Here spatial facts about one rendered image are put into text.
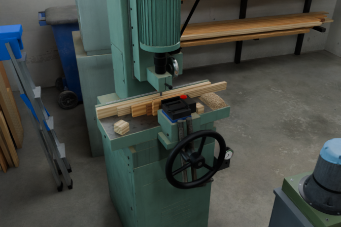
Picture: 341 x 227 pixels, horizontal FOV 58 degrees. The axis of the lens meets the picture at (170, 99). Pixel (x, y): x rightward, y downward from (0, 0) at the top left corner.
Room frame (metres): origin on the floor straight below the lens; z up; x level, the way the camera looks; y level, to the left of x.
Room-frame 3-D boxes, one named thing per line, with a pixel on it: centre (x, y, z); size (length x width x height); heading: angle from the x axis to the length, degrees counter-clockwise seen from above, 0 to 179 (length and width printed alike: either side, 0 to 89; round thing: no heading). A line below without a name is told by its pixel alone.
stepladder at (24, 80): (1.70, 0.87, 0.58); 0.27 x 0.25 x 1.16; 109
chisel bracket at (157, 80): (1.31, 0.05, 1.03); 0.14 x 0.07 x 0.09; 27
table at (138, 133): (1.19, 0.00, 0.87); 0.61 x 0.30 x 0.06; 117
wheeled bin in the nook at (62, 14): (3.01, 0.94, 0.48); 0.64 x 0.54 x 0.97; 111
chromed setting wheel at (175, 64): (1.46, -0.01, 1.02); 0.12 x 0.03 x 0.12; 27
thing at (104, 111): (1.30, 0.06, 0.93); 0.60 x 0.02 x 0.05; 117
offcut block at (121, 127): (1.07, 0.21, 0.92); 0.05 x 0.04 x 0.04; 53
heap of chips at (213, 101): (1.32, -0.21, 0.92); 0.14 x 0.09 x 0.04; 27
